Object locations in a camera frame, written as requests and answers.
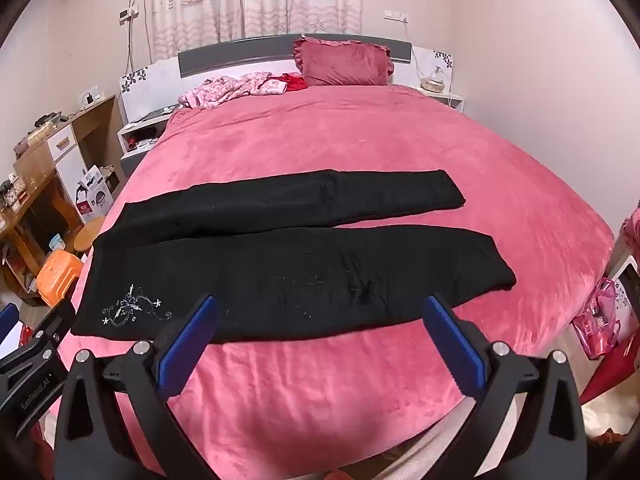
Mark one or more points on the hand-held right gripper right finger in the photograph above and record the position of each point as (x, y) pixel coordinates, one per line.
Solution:
(457, 340)

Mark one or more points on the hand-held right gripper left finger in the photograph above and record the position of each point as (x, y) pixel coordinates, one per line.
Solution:
(192, 330)

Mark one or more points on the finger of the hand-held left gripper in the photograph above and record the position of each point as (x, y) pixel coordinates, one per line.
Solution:
(7, 327)
(50, 327)

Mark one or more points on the black pants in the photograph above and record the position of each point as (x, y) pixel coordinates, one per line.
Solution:
(300, 265)

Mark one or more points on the orange plastic stool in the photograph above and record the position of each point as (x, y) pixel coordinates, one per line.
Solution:
(57, 275)

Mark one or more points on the round wooden stool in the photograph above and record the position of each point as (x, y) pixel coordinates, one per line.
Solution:
(89, 232)

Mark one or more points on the white cardboard box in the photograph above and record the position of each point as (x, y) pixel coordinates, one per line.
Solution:
(95, 195)

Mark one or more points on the pink plastic bag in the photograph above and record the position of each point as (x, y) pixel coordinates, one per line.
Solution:
(597, 322)

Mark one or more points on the red cloth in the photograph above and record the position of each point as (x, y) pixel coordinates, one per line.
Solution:
(612, 370)

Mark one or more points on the wooden desk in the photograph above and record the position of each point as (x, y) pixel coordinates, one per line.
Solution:
(35, 165)

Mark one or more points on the white nightstand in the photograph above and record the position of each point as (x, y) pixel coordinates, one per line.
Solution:
(140, 132)
(445, 97)

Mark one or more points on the pink bed blanket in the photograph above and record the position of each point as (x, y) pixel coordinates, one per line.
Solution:
(325, 135)

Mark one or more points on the pink floral clothing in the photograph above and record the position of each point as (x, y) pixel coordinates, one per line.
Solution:
(225, 87)

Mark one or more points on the red clothing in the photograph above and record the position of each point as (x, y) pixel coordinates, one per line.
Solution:
(292, 81)

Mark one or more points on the grey and white headboard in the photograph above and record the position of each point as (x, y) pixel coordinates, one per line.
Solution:
(225, 55)

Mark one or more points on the dark pink ruffled pillow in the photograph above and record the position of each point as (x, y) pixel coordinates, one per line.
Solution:
(345, 62)

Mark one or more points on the white printed curtain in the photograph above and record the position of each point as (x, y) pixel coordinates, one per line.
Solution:
(250, 0)

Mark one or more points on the white wall socket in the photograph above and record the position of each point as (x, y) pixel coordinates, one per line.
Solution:
(128, 13)
(396, 16)

